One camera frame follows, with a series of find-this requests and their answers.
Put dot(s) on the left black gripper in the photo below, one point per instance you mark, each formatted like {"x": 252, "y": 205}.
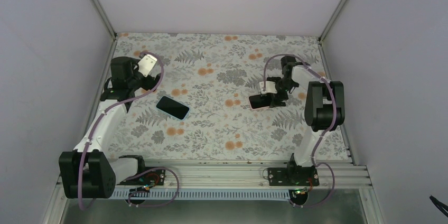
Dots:
{"x": 148, "y": 84}

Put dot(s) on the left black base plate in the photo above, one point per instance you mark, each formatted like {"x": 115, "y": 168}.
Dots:
{"x": 151, "y": 177}

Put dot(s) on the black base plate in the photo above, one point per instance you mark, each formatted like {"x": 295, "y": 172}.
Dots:
{"x": 151, "y": 177}
{"x": 299, "y": 176}

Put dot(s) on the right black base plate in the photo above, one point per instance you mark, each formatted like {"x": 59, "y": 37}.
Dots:
{"x": 299, "y": 176}

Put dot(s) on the white slotted cable duct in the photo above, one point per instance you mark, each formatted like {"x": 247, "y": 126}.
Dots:
{"x": 213, "y": 194}

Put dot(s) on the aluminium mounting rail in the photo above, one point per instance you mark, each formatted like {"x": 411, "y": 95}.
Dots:
{"x": 194, "y": 174}

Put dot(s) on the pink phone case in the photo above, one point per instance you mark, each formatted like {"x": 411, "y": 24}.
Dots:
{"x": 255, "y": 109}

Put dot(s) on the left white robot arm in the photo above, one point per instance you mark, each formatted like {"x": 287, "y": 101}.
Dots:
{"x": 85, "y": 171}

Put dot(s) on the floral patterned table mat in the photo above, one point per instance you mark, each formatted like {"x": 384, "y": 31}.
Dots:
{"x": 214, "y": 75}

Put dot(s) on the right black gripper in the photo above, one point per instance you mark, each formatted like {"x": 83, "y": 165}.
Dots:
{"x": 274, "y": 103}

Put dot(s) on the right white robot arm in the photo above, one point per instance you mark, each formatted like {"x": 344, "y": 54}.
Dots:
{"x": 324, "y": 106}

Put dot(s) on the phone in blue case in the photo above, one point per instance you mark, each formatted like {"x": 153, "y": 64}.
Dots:
{"x": 173, "y": 108}

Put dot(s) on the black object at right edge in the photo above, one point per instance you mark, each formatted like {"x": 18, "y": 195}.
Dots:
{"x": 439, "y": 205}

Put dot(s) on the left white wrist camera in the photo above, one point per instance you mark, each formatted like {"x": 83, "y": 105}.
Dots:
{"x": 146, "y": 64}

